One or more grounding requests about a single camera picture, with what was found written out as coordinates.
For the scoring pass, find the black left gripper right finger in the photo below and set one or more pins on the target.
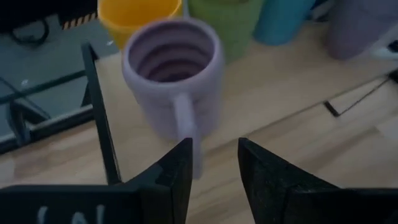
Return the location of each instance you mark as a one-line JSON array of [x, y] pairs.
[[264, 186]]

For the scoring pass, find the black floor mat striped edge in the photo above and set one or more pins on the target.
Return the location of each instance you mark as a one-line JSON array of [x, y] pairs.
[[46, 9]]

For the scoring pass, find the black table edge rail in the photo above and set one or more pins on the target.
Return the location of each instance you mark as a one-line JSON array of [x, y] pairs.
[[56, 129]]

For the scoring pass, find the orange-yellow mug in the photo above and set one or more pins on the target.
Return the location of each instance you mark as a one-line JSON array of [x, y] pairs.
[[136, 15]]

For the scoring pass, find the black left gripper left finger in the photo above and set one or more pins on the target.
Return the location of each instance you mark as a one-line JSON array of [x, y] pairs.
[[168, 186]]

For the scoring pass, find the ribbed lilac mug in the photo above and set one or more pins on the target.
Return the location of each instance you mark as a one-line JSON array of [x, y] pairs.
[[174, 102]]

